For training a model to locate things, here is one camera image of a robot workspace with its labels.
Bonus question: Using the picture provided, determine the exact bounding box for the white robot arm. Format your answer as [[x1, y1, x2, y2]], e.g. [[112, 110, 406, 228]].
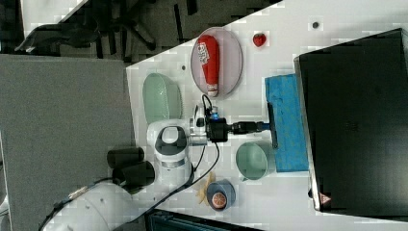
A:
[[38, 116, 268, 231]]

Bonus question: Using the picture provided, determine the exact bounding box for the red ketchup bottle toy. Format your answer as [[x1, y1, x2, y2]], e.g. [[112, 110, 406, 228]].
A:
[[197, 35, 219, 97]]

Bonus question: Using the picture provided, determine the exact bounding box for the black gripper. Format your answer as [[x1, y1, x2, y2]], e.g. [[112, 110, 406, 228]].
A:
[[206, 118, 265, 142]]

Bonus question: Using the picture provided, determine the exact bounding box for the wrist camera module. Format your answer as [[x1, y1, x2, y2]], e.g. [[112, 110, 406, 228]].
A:
[[190, 104, 218, 128]]

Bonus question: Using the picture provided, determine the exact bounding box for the black toaster oven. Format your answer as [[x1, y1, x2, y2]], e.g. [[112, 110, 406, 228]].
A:
[[265, 27, 408, 218]]

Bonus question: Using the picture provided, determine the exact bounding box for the black cylinder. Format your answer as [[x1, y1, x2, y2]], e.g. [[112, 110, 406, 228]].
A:
[[107, 147, 144, 168], [113, 161, 155, 188]]

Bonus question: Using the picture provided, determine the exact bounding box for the green cup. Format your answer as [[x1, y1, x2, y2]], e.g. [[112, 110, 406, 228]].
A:
[[236, 141, 276, 181]]

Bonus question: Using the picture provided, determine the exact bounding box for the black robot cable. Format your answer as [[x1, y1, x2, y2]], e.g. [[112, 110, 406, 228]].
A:
[[38, 93, 221, 231]]

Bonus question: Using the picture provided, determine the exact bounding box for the grey round plate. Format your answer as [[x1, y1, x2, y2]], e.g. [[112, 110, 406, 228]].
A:
[[191, 27, 242, 97]]

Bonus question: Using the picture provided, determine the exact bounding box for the orange slice toy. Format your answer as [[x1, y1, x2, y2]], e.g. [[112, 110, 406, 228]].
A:
[[212, 192, 227, 209]]

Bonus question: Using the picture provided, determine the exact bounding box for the grey partition panel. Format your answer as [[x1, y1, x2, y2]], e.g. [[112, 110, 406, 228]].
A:
[[0, 55, 133, 231]]

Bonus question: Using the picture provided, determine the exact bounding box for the black office chair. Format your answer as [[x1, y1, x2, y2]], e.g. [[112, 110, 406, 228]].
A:
[[13, 0, 200, 64]]

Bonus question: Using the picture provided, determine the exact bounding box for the blue bowl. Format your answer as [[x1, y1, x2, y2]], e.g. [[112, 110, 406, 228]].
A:
[[207, 179, 236, 212]]

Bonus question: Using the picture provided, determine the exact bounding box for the yellow banana peel toy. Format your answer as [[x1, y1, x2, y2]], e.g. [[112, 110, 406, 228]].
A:
[[195, 171, 216, 205]]

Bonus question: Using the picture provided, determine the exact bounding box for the red strawberry toy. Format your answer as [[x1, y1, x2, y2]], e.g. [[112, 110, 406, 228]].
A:
[[252, 33, 267, 47]]

